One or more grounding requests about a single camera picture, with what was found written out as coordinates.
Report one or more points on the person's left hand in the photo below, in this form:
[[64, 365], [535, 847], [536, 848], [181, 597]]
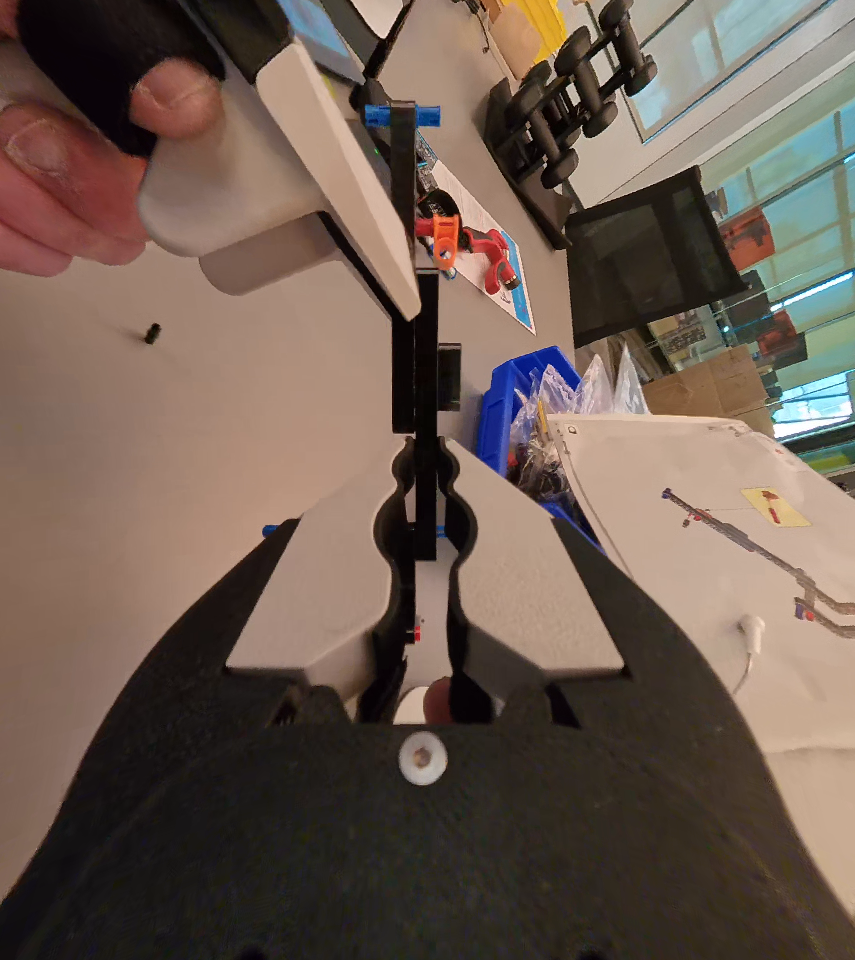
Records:
[[37, 195]]

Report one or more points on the pile of clear parts bags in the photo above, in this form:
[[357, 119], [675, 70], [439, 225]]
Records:
[[592, 390]]

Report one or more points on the black dumbbell rack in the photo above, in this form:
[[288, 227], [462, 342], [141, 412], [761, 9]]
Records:
[[570, 90]]

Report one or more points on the stack of yellow bins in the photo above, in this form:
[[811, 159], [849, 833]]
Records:
[[540, 26]]

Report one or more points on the stack of cardboard boxes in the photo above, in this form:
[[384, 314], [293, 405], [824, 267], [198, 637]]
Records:
[[705, 390]]

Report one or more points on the black toy beam assembly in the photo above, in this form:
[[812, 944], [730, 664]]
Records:
[[427, 450]]

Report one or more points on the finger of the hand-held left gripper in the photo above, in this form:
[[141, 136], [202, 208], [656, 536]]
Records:
[[322, 135], [277, 262]]

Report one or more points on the white blue-edged sheet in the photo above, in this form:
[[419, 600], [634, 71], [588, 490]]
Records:
[[521, 300]]

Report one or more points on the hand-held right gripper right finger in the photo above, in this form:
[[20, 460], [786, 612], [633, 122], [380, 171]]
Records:
[[540, 592]]

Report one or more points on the black mesh panel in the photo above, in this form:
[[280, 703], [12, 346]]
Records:
[[652, 255]]

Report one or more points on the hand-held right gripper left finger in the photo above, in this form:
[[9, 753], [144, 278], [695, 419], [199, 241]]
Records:
[[315, 592]]

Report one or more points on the white instruction booklet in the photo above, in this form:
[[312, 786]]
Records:
[[697, 600]]

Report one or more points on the blue plastic parts bin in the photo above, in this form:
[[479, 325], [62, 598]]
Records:
[[499, 405]]

